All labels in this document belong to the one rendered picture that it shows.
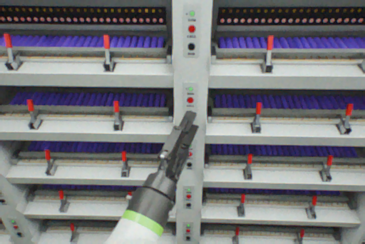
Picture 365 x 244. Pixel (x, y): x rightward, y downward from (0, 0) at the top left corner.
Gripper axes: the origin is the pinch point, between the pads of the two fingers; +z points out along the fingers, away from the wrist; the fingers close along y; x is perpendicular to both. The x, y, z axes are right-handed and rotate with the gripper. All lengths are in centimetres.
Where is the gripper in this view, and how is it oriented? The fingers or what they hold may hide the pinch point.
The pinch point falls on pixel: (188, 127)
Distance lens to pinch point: 65.8
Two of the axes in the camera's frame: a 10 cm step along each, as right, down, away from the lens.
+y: 1.5, 6.3, 7.6
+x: 9.1, 2.1, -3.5
